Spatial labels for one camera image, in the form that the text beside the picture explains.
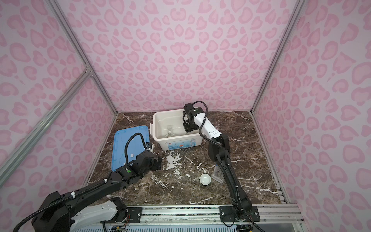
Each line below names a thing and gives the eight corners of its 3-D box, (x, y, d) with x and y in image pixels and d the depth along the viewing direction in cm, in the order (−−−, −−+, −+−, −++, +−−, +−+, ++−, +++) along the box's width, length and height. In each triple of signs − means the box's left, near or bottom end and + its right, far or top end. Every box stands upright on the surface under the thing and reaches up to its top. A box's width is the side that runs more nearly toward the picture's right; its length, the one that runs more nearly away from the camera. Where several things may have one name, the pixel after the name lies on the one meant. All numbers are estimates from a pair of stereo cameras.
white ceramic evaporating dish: (199, 185, 85) (200, 184, 83) (199, 175, 88) (199, 173, 87) (211, 185, 85) (211, 184, 83) (210, 175, 88) (210, 173, 86)
